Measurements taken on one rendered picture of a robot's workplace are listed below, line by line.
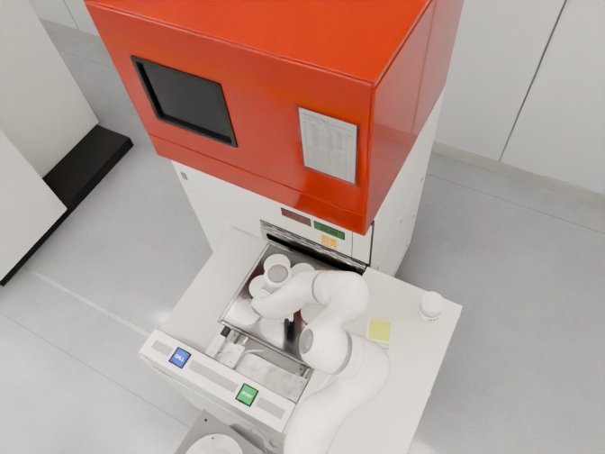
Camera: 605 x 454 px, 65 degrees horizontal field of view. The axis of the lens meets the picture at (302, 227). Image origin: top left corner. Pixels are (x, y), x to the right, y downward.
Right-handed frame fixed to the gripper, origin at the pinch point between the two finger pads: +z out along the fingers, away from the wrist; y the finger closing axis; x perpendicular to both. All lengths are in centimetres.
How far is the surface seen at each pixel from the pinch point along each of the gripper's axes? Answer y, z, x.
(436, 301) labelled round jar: 5, -14, 48
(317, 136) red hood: -17, -69, 15
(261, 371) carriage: 17.5, 4.0, -10.3
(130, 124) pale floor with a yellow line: -202, 91, -119
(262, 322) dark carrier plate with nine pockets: 1.0, 2.1, -9.5
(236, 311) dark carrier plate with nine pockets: -4.2, 2.0, -18.8
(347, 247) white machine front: -18.7, -11.3, 22.5
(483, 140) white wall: -133, 70, 120
